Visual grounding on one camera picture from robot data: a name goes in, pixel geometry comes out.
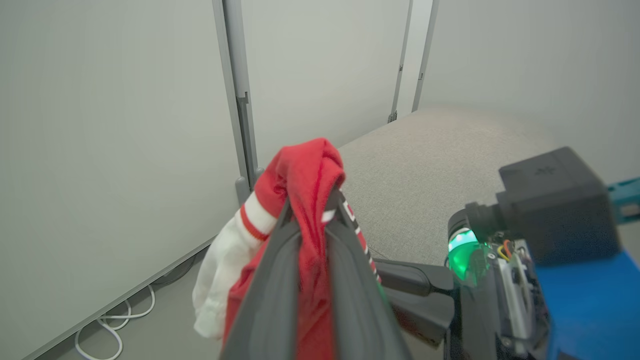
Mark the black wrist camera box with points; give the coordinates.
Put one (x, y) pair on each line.
(555, 205)

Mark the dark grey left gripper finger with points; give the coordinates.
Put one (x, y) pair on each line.
(270, 300)

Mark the red and white garment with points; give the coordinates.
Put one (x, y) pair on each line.
(305, 170)

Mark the grey fabric sofa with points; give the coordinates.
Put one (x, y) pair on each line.
(425, 175)

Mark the bright blue smooth object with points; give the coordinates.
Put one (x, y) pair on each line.
(595, 310)

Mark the grey partition post with foot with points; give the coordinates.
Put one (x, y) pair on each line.
(242, 100)

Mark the white partition panel behind sofa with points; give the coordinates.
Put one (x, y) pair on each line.
(320, 70)

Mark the teal rigid bracket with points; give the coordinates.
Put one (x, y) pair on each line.
(625, 197)

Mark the large white partition panel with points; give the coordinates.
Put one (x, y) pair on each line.
(110, 150)

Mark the thin grey partition post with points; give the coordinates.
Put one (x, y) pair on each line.
(401, 65)
(425, 55)

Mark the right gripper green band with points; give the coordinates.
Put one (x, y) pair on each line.
(480, 310)

